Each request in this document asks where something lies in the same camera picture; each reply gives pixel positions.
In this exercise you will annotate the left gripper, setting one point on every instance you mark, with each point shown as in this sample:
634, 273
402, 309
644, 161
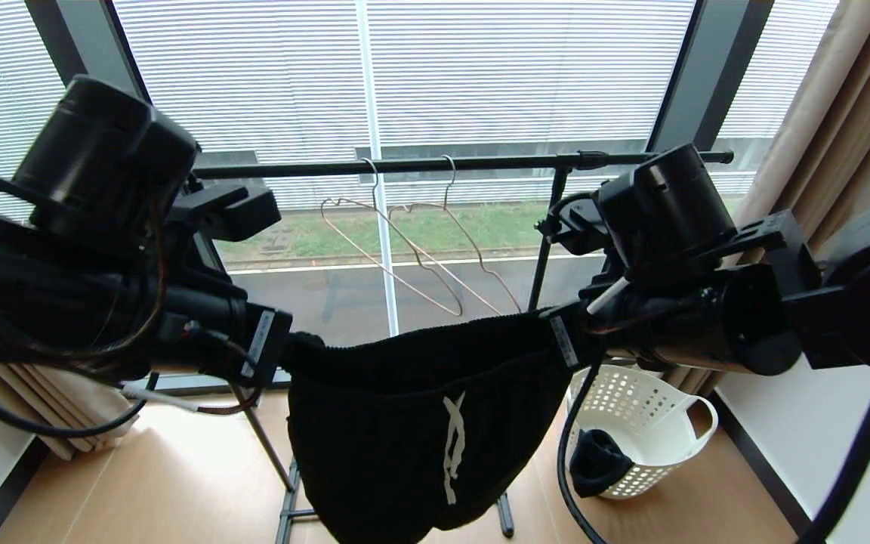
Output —
103, 310

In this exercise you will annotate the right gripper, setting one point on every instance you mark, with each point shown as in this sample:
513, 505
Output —
707, 325

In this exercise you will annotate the black shorts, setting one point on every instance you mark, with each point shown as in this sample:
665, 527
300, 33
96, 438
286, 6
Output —
374, 438

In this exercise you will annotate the white laundry basket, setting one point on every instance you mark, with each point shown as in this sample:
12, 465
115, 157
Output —
654, 423

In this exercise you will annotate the pink clothes hanger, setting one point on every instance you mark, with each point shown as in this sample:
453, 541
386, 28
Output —
397, 278
480, 264

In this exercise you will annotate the black clothes rack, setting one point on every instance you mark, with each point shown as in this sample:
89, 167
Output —
480, 162

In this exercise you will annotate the beige curtain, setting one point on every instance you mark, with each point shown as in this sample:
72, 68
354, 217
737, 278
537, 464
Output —
57, 419
820, 113

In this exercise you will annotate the black garment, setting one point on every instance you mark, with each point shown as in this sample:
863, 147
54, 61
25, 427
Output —
597, 462

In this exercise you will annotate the window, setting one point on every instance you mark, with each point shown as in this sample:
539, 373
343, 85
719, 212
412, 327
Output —
480, 75

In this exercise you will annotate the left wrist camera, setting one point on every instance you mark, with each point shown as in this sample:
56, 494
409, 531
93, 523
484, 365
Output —
231, 211

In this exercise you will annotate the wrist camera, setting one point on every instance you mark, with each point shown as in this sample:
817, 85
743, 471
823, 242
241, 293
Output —
575, 223
231, 211

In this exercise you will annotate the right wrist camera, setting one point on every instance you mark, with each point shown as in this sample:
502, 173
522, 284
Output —
575, 223

